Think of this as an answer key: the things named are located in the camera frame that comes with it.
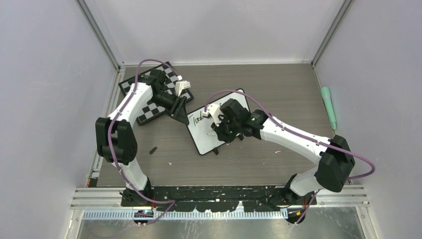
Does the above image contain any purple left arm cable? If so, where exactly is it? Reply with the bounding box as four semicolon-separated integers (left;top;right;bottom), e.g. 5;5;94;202
107;59;183;226

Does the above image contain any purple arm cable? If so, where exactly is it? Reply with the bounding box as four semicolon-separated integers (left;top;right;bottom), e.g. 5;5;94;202
107;59;183;226
204;90;377;226

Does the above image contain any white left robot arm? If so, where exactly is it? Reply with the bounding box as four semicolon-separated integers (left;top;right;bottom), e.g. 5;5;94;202
95;69;191;206

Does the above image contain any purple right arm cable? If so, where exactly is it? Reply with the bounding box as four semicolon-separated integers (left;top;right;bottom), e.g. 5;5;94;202
204;90;377;226

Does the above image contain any black white chessboard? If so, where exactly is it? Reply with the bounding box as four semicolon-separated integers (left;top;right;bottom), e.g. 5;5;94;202
118;61;195;126

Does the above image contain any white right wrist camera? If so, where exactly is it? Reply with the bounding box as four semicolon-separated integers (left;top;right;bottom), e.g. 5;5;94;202
202;104;223;126

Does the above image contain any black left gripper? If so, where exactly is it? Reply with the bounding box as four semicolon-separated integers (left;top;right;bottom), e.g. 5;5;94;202
149;91;189;125

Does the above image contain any white slotted cable duct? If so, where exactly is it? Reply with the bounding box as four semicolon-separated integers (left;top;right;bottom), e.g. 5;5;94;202
82;209;288;221

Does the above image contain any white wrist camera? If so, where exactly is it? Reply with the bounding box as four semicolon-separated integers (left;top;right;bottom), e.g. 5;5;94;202
175;75;191;97
202;104;223;126

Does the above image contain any mint green handle tool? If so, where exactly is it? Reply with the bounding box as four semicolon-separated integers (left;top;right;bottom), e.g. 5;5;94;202
321;87;337;130

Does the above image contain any black marker cap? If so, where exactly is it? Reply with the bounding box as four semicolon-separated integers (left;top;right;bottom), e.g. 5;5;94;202
149;147;157;154

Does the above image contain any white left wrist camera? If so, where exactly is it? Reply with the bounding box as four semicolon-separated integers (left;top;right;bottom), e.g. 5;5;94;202
175;75;191;97

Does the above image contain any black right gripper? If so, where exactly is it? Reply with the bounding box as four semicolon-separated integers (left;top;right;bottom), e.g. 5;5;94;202
211;114;240;143

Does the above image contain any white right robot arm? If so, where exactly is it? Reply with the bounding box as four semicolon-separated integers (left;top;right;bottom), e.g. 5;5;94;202
203;99;355;205

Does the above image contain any small black-framed whiteboard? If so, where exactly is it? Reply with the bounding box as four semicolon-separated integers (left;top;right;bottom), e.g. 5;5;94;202
187;93;250;155

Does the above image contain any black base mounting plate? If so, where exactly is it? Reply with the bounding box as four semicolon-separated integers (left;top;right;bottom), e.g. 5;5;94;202
120;186;314;213

